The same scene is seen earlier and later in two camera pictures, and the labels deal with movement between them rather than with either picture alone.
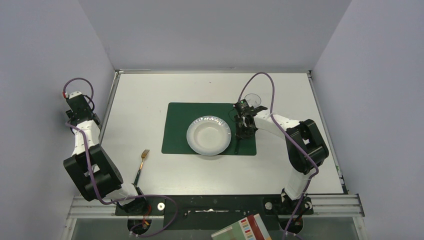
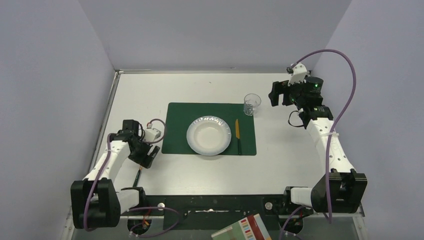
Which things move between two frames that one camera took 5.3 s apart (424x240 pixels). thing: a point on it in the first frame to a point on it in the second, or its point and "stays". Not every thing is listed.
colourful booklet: x=250 y=228 stays
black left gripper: x=81 y=110 to x=144 y=153
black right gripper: x=245 y=117 to x=284 y=91
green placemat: x=179 y=117 stays
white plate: x=208 y=135 stays
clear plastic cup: x=253 y=99 stays
